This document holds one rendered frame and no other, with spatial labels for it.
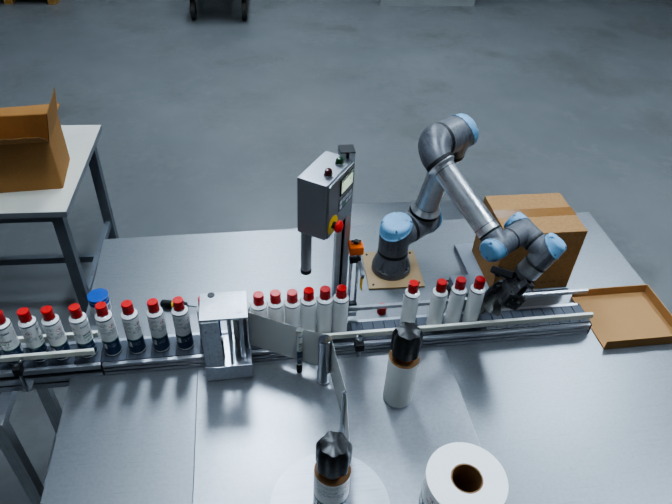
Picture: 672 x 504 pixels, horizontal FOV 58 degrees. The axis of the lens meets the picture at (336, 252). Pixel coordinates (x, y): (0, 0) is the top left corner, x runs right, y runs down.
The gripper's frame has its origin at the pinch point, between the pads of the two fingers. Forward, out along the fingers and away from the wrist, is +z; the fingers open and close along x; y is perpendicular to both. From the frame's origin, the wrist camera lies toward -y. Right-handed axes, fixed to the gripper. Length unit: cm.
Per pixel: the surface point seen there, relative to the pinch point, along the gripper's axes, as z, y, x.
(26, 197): 102, -105, -145
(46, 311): 56, 2, -126
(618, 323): -18, 3, 50
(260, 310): 29, 3, -70
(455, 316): 5.0, 2.8, -9.6
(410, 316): 11.4, 2.8, -24.0
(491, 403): 11.9, 30.6, 0.3
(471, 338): 8.9, 6.0, -0.2
